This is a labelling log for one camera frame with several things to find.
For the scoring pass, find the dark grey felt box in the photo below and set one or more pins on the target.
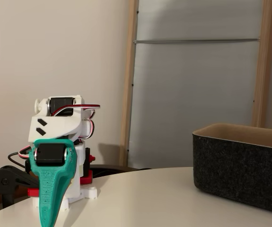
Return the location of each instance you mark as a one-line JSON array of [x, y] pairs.
[[239, 170]]

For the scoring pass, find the teal gripper black servo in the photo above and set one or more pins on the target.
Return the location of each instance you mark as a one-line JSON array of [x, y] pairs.
[[51, 154]]

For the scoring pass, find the black clamp with red knob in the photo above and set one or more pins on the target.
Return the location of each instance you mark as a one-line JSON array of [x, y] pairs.
[[86, 179]]

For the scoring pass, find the black clamp with red pad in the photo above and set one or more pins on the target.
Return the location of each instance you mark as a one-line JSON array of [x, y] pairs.
[[8, 177]]

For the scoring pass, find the wooden frame with frosted panel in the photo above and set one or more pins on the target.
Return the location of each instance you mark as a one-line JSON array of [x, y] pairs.
[[129, 71]]

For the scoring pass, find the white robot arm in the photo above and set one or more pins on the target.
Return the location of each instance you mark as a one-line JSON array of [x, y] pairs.
[[55, 125]]

